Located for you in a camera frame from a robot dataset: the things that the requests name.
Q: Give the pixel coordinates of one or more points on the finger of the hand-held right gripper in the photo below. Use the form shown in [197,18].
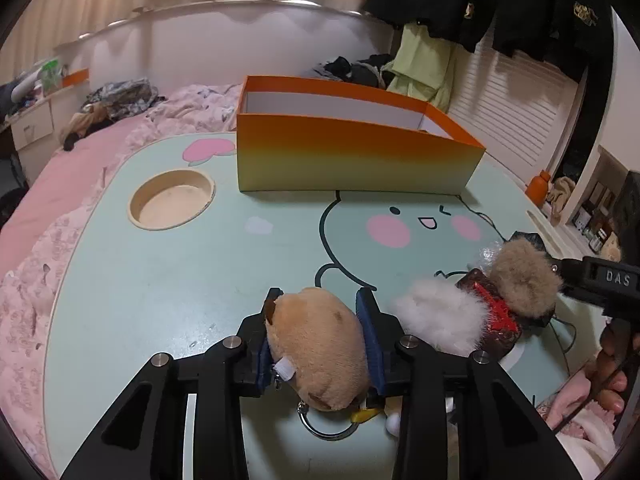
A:
[542,317]
[530,241]

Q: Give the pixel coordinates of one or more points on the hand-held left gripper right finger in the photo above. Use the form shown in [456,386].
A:
[367,330]

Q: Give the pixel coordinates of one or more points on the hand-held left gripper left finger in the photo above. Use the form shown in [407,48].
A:
[263,365]

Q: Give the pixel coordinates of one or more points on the furry doll with red dress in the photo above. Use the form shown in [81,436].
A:
[440,315]

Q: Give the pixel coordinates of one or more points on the orange cardboard box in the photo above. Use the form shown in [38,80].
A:
[350,155]

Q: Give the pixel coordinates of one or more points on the green plastic container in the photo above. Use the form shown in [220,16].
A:
[50,75]

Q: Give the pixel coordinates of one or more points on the person's right hand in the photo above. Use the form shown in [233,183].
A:
[607,385]

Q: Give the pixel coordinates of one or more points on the orange bottle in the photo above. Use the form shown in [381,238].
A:
[538,187]

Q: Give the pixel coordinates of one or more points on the cluster of small jars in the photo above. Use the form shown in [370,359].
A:
[597,232]

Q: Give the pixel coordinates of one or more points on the beige cloth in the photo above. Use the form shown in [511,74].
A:
[562,195]

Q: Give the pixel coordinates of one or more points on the white alcove shelf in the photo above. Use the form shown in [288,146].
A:
[607,160]

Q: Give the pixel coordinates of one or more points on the white louvered door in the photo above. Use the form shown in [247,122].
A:
[520,105]

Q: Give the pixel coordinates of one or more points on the pink white fluffy cloth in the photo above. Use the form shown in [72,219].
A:
[580,450]

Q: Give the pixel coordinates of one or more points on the light green hanging garment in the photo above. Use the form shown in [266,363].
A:
[420,60]

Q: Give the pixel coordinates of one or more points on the dark clothes pile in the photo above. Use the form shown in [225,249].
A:
[350,70]

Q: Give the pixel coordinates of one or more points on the pink fluffy blanket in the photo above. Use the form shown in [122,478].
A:
[75,170]

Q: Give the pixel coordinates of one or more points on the tan and black garment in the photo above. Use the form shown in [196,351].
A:
[85,127]

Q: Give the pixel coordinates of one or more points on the grey patterned clothes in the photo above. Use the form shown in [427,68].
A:
[125,97]

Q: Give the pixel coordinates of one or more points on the white bedside cabinet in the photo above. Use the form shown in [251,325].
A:
[32,127]

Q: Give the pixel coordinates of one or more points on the small orange box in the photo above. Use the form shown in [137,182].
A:
[76,79]

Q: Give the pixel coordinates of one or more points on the white hair dryer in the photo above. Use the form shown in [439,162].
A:
[25,85]

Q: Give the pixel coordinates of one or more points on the white ledge with silver rail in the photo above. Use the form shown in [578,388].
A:
[200,45]

